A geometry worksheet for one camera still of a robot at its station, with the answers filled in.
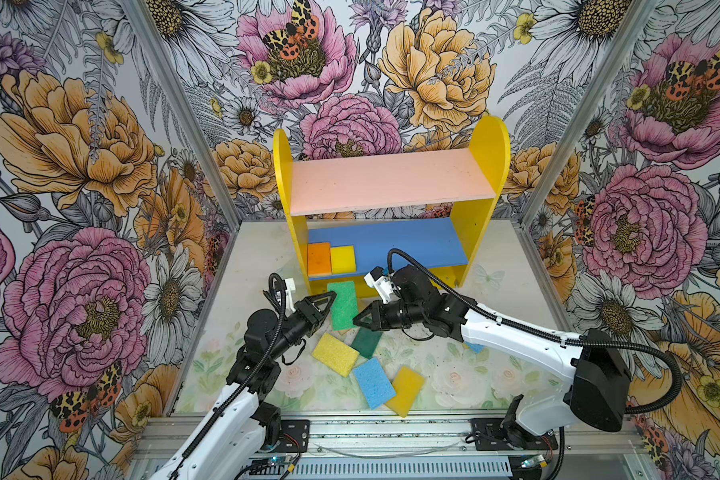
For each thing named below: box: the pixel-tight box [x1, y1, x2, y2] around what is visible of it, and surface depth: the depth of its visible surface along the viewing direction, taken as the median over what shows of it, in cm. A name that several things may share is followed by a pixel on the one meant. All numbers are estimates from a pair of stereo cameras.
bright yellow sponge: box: [330, 245, 357, 274], surface depth 91 cm
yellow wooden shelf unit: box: [273, 116, 511, 299], surface depth 81 cm
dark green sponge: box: [351, 326, 383, 360], surface depth 91 cm
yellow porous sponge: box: [312, 333, 360, 378], surface depth 87 cm
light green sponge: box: [327, 280, 359, 331], surface depth 75 cm
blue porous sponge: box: [353, 357, 396, 410], surface depth 82 cm
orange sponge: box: [307, 242, 332, 276], surface depth 91 cm
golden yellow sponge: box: [385, 366, 425, 418], surface depth 82 cm
